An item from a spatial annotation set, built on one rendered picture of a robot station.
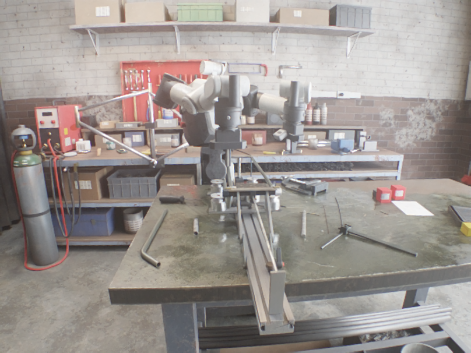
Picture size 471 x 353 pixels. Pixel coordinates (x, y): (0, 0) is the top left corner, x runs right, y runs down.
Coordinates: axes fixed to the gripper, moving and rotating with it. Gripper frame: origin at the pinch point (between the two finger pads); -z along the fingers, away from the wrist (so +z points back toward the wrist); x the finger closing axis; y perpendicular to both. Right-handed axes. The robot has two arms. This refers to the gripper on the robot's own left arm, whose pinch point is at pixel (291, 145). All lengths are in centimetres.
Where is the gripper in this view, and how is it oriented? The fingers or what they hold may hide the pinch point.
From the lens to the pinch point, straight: 124.5
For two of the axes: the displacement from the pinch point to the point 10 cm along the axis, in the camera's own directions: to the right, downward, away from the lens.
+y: -8.9, 1.3, -4.4
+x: -4.6, -3.2, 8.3
